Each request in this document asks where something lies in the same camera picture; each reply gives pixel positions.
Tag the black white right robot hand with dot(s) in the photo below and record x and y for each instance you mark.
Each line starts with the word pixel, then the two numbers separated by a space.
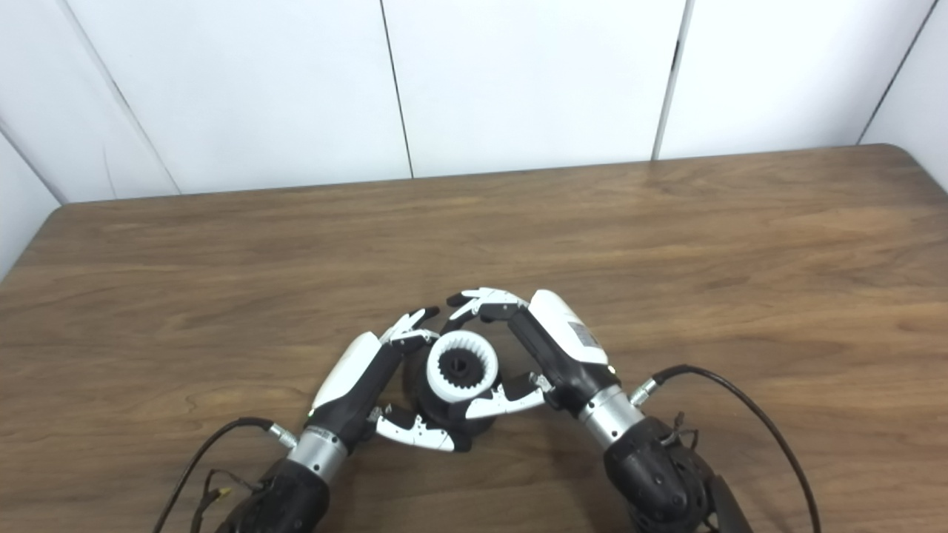
pixel 563 348

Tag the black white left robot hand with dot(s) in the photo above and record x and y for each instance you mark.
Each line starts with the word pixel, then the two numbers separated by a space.
pixel 355 385

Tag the round black plastic part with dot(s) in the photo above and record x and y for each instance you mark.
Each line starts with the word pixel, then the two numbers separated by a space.
pixel 459 365

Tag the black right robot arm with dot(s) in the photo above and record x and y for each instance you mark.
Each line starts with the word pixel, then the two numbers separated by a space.
pixel 652 474

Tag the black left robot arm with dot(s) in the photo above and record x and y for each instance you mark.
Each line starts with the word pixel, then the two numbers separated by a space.
pixel 289 488

